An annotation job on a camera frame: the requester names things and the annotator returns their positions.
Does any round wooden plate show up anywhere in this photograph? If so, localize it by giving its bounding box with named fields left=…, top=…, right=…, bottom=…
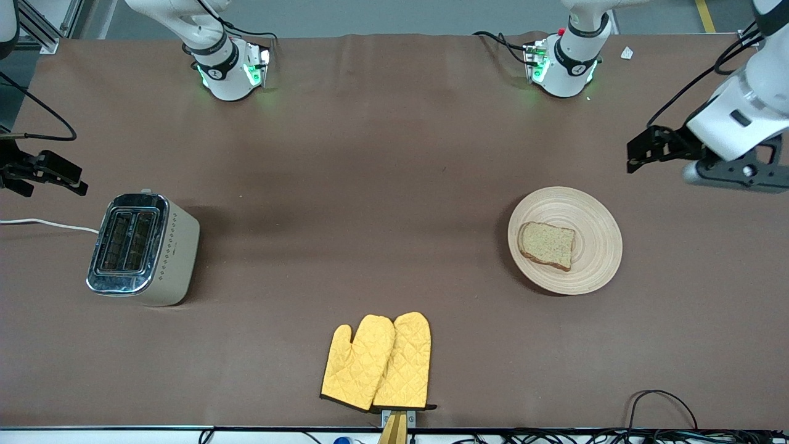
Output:
left=507, top=186, right=623, bottom=296

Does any slice of brown toast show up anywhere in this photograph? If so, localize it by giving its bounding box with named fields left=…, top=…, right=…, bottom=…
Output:
left=517, top=221, right=576, bottom=272

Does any chrome and beige toaster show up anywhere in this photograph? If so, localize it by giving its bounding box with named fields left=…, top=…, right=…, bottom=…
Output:
left=86, top=188, right=201, bottom=307

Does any brown table cloth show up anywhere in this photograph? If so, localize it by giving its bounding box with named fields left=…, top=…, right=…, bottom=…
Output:
left=0, top=32, right=789, bottom=430

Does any yellow quilted oven mitt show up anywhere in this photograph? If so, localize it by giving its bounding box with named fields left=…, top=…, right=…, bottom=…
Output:
left=372, top=311, right=437, bottom=412
left=320, top=314, right=396, bottom=413

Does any wooden stick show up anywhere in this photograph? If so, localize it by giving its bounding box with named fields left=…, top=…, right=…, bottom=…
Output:
left=377, top=412, right=409, bottom=444

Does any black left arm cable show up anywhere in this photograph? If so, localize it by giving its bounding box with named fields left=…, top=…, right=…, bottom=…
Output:
left=646, top=25, right=765, bottom=128

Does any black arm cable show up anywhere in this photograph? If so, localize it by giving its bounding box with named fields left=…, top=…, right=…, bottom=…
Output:
left=646, top=25, right=765, bottom=128
left=0, top=71, right=78, bottom=141

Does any white toaster power cable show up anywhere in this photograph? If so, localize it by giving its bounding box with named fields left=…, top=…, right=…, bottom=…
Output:
left=0, top=218, right=100, bottom=235

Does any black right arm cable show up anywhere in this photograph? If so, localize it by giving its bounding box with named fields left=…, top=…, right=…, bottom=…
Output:
left=0, top=71, right=78, bottom=141

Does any black left base cable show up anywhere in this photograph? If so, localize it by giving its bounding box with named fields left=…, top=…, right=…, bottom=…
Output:
left=472, top=31, right=532, bottom=64

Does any black base cable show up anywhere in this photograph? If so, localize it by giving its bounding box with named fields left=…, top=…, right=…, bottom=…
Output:
left=197, top=0, right=279, bottom=41
left=472, top=31, right=532, bottom=64

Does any black looped cable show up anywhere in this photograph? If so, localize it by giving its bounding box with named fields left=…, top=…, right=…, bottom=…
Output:
left=626, top=390, right=700, bottom=432

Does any black right base cable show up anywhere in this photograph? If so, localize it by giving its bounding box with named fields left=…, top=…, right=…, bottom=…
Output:
left=197, top=0, right=279, bottom=41

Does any bundle of black cables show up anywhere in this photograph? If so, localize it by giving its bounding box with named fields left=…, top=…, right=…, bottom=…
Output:
left=453, top=429, right=789, bottom=444

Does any small metal bracket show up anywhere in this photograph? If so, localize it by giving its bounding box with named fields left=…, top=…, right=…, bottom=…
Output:
left=380, top=408, right=417, bottom=429

